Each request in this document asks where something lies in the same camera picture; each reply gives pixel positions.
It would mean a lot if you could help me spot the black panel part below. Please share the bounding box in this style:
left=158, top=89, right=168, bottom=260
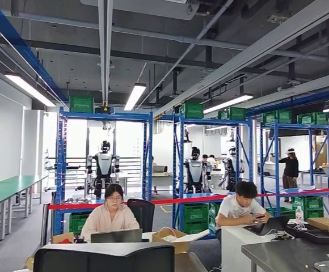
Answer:
left=33, top=245, right=175, bottom=272

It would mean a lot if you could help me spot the grey ceiling rail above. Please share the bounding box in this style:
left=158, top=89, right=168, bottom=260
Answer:
left=98, top=0, right=114, bottom=108

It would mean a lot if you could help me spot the dark humanoid robot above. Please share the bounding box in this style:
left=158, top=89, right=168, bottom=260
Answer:
left=218, top=146, right=245, bottom=193

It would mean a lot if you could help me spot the red barrier belt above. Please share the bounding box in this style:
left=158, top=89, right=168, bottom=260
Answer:
left=48, top=186, right=329, bottom=211

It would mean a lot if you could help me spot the cardboard box with red contents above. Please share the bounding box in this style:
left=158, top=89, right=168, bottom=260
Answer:
left=52, top=232, right=75, bottom=245

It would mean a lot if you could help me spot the black office chair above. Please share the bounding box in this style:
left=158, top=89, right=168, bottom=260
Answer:
left=126, top=198, right=156, bottom=233

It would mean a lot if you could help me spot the silver humanoid robot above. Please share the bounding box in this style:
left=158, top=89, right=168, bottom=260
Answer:
left=86, top=140, right=121, bottom=201
left=183, top=146, right=205, bottom=194

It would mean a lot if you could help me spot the stainless steel table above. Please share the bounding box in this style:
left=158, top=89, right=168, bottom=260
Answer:
left=240, top=238, right=329, bottom=272

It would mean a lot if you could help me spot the blue steel shelf rack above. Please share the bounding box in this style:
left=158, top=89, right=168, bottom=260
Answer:
left=172, top=114, right=253, bottom=235
left=53, top=108, right=154, bottom=236
left=259, top=121, right=329, bottom=220

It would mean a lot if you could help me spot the grey laptop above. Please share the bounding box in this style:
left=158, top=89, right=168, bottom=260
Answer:
left=91, top=229, right=143, bottom=244

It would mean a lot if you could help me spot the open cardboard box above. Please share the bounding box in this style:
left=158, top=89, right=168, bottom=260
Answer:
left=152, top=229, right=190, bottom=255

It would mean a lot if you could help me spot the blue overhead beam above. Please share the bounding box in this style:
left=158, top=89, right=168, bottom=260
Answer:
left=0, top=0, right=69, bottom=103
left=245, top=86, right=329, bottom=118

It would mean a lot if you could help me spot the black and yellow hoist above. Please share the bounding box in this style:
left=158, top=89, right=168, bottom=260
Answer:
left=94, top=106, right=115, bottom=115

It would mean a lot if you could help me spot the white sheet strip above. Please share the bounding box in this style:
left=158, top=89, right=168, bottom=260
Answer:
left=163, top=229, right=210, bottom=243

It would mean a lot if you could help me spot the black laptop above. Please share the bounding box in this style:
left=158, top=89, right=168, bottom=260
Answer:
left=243, top=214, right=292, bottom=236

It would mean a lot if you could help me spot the black plastic tray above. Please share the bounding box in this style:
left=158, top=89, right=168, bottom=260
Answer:
left=285, top=223, right=321, bottom=238
left=302, top=229, right=329, bottom=245

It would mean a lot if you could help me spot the light work table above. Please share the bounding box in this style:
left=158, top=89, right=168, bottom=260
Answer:
left=41, top=232, right=209, bottom=272

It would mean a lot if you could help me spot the black belt barrier post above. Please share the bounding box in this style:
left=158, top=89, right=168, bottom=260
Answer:
left=40, top=202, right=51, bottom=247

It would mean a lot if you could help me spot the grey roller blind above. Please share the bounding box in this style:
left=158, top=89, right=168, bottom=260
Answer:
left=0, top=93, right=24, bottom=184

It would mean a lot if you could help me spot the wide grey cable tray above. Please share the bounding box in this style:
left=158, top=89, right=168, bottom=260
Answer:
left=245, top=69, right=329, bottom=111
left=153, top=0, right=329, bottom=118

